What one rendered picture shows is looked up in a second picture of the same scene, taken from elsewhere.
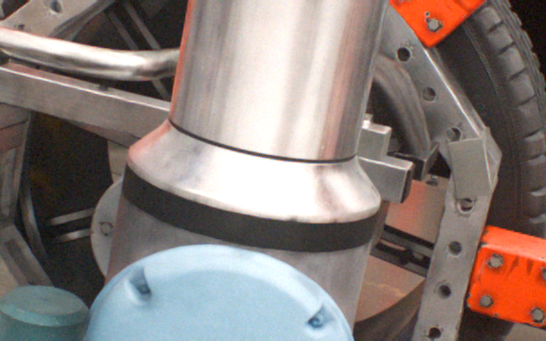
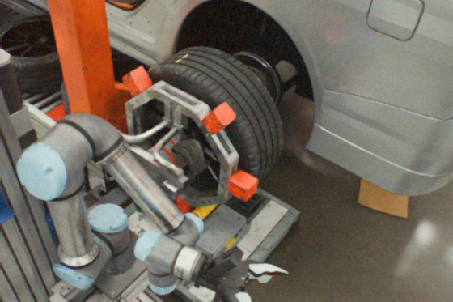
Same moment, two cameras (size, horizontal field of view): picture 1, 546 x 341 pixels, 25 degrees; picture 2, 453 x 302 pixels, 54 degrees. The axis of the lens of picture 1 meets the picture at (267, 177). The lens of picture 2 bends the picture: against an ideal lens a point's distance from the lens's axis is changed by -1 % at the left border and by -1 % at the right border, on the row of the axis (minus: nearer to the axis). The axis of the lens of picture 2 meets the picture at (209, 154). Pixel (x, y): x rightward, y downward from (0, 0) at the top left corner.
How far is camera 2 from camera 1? 1.12 m
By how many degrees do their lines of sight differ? 36
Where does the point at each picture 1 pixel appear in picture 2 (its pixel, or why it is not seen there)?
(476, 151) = (224, 160)
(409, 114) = (195, 161)
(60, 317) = not seen: hidden behind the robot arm
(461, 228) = (224, 175)
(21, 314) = not seen: hidden behind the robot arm
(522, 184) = (247, 161)
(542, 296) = (242, 194)
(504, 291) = (234, 190)
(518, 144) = (245, 152)
